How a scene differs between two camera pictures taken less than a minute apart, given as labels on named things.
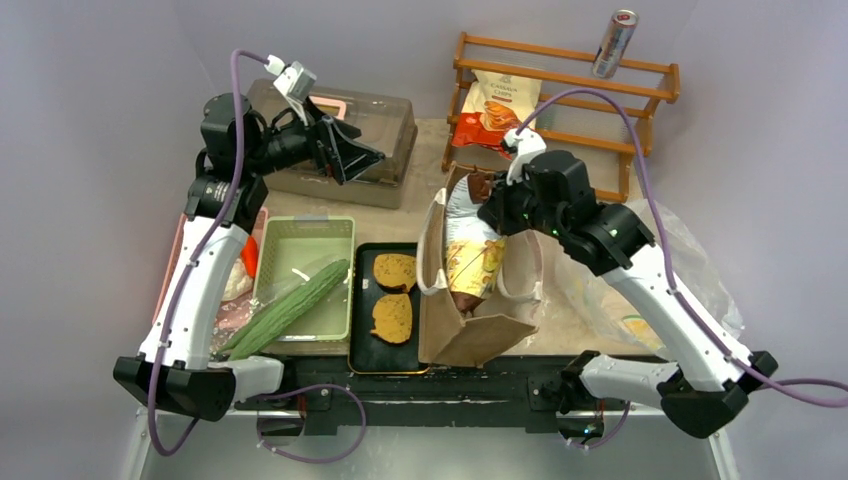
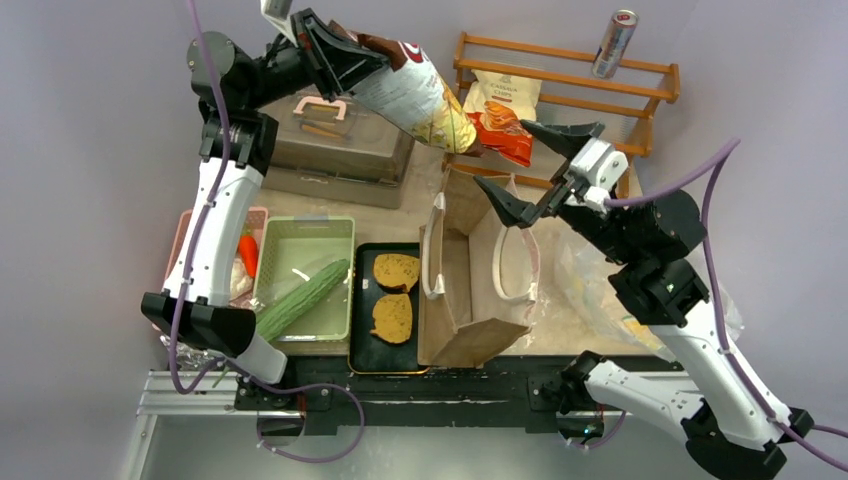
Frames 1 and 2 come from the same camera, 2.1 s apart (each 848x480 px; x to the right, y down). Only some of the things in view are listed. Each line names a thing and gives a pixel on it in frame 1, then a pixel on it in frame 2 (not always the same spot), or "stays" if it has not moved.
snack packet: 475,253 -> 416,100
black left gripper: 331,143 -> 330,67
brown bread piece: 393,316 stays
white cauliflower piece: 239,282 stays
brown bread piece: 395,270 stays
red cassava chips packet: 495,104 stays
